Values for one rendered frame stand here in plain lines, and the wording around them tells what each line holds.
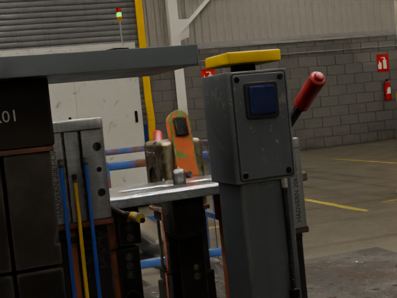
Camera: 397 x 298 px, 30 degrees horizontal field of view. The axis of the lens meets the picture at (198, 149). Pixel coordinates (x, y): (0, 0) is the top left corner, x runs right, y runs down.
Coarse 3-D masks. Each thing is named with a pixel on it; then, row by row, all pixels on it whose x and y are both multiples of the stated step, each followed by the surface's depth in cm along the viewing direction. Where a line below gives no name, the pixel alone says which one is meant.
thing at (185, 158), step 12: (168, 120) 124; (180, 120) 124; (168, 132) 125; (180, 132) 123; (180, 144) 124; (192, 144) 124; (180, 156) 123; (192, 156) 124; (180, 168) 123; (192, 168) 124
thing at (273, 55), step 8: (216, 56) 76; (224, 56) 74; (232, 56) 73; (240, 56) 74; (248, 56) 74; (256, 56) 74; (264, 56) 74; (272, 56) 75; (280, 56) 75; (208, 64) 78; (216, 64) 76; (224, 64) 74; (232, 64) 74; (240, 64) 76; (248, 64) 76; (256, 64) 79
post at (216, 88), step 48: (240, 96) 73; (288, 96) 75; (240, 144) 73; (288, 144) 75; (240, 192) 74; (288, 192) 76; (240, 240) 75; (288, 240) 76; (240, 288) 77; (288, 288) 76
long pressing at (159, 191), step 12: (168, 180) 117; (192, 180) 113; (204, 180) 113; (120, 192) 106; (132, 192) 104; (144, 192) 100; (156, 192) 99; (168, 192) 100; (180, 192) 100; (192, 192) 101; (204, 192) 102; (216, 192) 102; (120, 204) 97; (132, 204) 98; (144, 204) 98
